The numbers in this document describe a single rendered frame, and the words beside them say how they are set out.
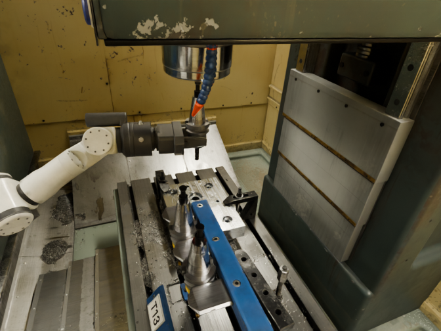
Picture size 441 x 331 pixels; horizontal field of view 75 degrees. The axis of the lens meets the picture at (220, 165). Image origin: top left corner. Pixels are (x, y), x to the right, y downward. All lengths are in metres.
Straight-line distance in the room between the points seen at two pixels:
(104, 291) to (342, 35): 1.02
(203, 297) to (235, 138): 1.64
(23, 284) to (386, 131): 1.32
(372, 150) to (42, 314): 1.13
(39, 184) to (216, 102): 1.34
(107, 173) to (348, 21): 1.45
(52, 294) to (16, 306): 0.13
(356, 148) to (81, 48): 1.35
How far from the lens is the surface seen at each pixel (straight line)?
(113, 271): 1.21
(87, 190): 1.66
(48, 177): 0.79
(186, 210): 0.59
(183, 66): 0.64
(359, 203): 0.94
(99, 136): 0.72
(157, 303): 0.86
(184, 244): 0.61
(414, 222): 0.90
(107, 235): 1.51
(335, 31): 0.45
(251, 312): 0.52
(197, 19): 0.35
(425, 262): 1.17
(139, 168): 1.70
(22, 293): 1.36
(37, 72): 1.75
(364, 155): 0.88
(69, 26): 1.69
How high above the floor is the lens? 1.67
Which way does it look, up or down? 33 degrees down
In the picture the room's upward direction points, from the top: 4 degrees clockwise
